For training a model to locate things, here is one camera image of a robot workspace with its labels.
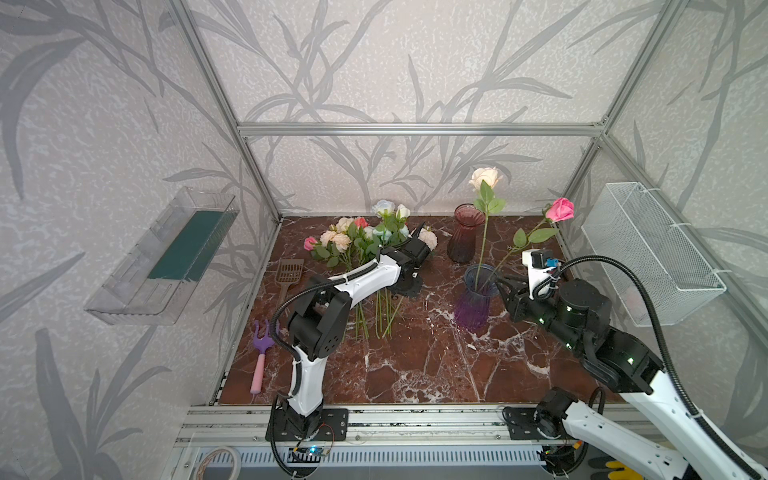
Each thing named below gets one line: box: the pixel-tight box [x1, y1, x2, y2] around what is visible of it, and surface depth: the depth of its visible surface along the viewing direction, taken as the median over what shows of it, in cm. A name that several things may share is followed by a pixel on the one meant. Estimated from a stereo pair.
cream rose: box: [469, 166, 506, 292], surface depth 75 cm
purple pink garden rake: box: [250, 320, 275, 394], surface depth 84 cm
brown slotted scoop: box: [275, 259, 304, 307], surface depth 107 cm
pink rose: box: [477, 198, 575, 291], surface depth 71 cm
